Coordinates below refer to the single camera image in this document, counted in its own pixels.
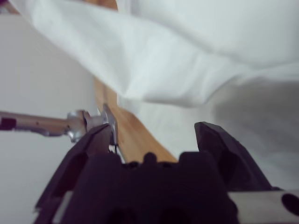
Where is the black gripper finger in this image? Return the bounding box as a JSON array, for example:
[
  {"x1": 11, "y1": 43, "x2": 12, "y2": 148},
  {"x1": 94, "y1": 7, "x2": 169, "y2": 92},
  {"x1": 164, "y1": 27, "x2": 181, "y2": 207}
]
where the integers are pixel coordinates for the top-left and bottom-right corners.
[
  {"x1": 194, "y1": 121, "x2": 273, "y2": 192},
  {"x1": 35, "y1": 123, "x2": 113, "y2": 210}
]

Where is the white printed t-shirt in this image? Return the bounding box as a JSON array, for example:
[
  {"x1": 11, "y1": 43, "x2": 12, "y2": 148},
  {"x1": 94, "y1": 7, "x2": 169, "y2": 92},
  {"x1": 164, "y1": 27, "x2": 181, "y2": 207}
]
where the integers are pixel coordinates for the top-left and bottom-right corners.
[{"x1": 8, "y1": 0, "x2": 299, "y2": 187}]

